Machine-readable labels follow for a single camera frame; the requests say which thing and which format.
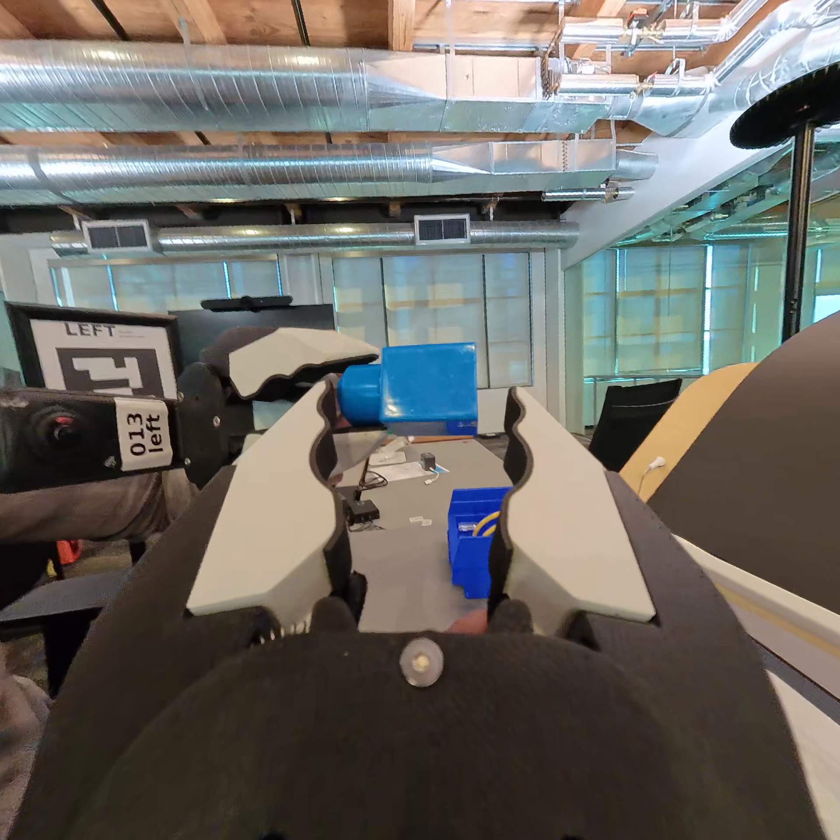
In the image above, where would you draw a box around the silver ceiling duct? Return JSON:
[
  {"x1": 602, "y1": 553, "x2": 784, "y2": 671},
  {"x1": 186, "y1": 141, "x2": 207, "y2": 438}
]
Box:
[{"x1": 0, "y1": 40, "x2": 840, "y2": 204}]

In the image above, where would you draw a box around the blue single-stud plastic block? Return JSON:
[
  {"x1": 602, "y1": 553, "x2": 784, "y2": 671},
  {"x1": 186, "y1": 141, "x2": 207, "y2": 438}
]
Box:
[{"x1": 338, "y1": 343, "x2": 480, "y2": 429}]

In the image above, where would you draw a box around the black wall screen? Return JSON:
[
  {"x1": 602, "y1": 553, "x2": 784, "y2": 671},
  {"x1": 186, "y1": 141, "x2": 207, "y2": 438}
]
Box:
[{"x1": 171, "y1": 305, "x2": 337, "y2": 371}]

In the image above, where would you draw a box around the person's left forearm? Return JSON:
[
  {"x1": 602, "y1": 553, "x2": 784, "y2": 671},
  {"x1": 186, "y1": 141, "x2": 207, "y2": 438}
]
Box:
[{"x1": 0, "y1": 466, "x2": 198, "y2": 546}]

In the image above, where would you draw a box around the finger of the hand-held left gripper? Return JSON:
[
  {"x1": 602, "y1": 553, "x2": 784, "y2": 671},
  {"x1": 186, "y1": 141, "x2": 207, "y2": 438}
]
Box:
[{"x1": 226, "y1": 329, "x2": 382, "y2": 401}]

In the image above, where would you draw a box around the ceiling air vent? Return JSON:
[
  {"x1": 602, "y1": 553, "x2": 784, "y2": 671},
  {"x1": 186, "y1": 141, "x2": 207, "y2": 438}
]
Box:
[
  {"x1": 415, "y1": 214, "x2": 472, "y2": 245},
  {"x1": 84, "y1": 221, "x2": 152, "y2": 252}
]

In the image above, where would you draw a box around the black mesh chair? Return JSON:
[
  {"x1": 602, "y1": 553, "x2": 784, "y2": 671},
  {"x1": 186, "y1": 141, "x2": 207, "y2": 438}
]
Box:
[{"x1": 588, "y1": 378, "x2": 683, "y2": 473}]

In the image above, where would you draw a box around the framed tag poster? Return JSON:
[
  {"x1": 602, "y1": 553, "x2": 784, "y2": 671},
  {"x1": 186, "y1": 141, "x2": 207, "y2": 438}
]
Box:
[{"x1": 7, "y1": 302, "x2": 182, "y2": 401}]

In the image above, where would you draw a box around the black video bar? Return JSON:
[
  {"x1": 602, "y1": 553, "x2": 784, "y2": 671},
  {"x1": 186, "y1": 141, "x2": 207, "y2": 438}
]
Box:
[{"x1": 200, "y1": 296, "x2": 294, "y2": 312}]

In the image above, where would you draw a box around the blue plastic bin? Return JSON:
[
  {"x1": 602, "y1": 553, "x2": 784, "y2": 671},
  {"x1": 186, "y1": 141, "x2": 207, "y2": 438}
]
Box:
[{"x1": 448, "y1": 487, "x2": 513, "y2": 599}]

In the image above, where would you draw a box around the black backdrop board stand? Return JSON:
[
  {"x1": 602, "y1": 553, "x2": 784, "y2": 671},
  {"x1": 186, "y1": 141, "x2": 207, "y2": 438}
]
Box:
[{"x1": 620, "y1": 309, "x2": 840, "y2": 683}]

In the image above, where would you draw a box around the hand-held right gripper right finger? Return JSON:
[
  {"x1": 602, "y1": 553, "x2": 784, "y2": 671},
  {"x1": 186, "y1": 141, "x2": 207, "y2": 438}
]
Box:
[{"x1": 489, "y1": 388, "x2": 655, "y2": 624}]

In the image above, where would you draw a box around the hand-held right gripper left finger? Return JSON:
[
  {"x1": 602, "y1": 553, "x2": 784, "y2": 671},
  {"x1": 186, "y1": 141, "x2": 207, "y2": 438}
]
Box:
[{"x1": 187, "y1": 381, "x2": 355, "y2": 618}]

